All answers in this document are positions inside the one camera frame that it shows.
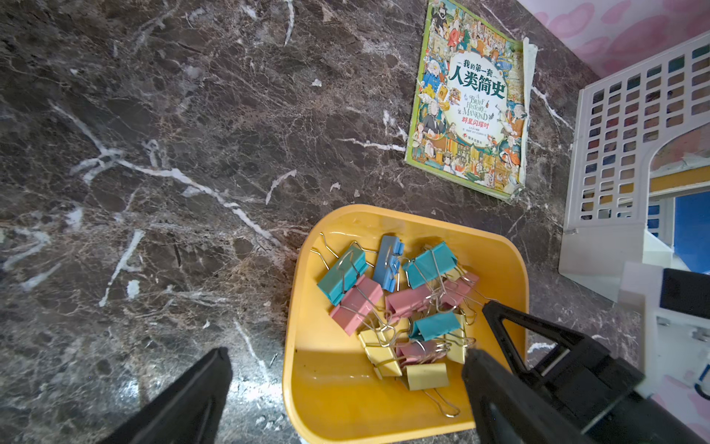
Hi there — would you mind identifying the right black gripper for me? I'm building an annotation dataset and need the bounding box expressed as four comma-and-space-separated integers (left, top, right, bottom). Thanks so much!
483, 268, 709, 443

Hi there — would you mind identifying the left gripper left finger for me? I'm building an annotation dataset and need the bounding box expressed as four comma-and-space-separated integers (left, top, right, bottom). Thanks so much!
103, 347, 233, 443

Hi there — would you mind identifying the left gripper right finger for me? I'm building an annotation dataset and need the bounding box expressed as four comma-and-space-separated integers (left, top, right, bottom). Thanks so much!
462, 349, 591, 444

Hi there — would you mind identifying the yellow binder clip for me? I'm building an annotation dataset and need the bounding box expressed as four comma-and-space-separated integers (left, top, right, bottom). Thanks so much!
404, 363, 460, 418
358, 329, 403, 379

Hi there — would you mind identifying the pink binder clip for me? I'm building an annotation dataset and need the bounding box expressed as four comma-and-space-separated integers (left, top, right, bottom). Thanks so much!
329, 276, 384, 336
436, 272, 480, 312

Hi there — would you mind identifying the yellow plastic storage tray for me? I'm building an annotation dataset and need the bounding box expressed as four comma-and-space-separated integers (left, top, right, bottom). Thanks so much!
282, 205, 529, 443

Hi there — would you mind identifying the teal binder clip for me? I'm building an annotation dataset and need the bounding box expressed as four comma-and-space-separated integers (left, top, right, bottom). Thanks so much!
402, 242, 458, 289
311, 232, 371, 306

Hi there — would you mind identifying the yellow binder clip in tray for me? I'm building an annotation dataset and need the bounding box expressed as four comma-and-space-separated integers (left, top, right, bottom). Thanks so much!
358, 329, 403, 379

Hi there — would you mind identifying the pink binder clip in tray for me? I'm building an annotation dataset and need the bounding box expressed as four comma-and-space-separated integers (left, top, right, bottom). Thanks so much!
329, 276, 384, 336

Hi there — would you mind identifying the blue binder clip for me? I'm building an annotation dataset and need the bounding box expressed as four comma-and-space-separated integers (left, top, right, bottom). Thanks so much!
373, 235, 404, 292

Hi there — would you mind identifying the blue file folder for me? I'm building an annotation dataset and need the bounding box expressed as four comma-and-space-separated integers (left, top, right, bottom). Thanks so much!
674, 192, 710, 274

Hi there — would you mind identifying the white plastic file organizer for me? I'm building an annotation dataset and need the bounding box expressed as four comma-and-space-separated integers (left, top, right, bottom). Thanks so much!
558, 33, 709, 301

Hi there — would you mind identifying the illustrated children's history book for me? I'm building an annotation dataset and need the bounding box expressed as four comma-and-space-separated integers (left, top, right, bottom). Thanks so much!
405, 1, 538, 201

